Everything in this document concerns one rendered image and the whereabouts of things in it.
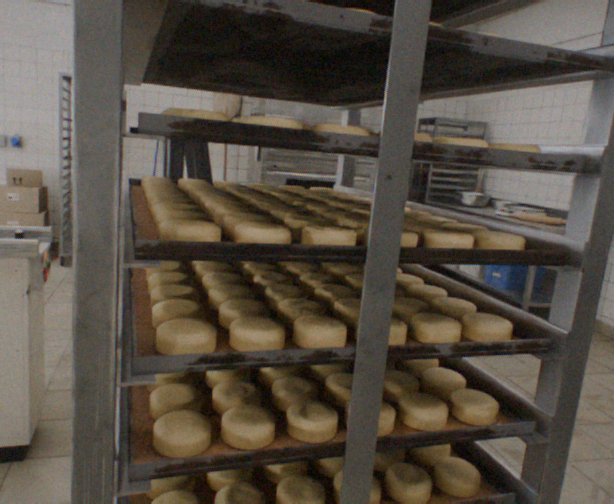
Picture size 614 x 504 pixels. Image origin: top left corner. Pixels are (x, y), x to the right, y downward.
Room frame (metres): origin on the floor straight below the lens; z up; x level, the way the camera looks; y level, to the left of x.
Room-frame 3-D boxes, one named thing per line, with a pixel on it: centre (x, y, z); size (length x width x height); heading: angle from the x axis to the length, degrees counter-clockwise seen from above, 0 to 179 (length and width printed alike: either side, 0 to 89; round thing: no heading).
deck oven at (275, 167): (5.71, -0.15, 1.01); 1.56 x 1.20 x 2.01; 105
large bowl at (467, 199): (5.67, -1.78, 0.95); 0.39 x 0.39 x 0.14
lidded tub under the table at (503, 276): (4.86, -2.02, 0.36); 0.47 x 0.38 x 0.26; 107
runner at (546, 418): (0.79, -0.15, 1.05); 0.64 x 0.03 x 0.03; 19
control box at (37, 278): (2.02, 1.04, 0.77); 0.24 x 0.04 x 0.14; 18
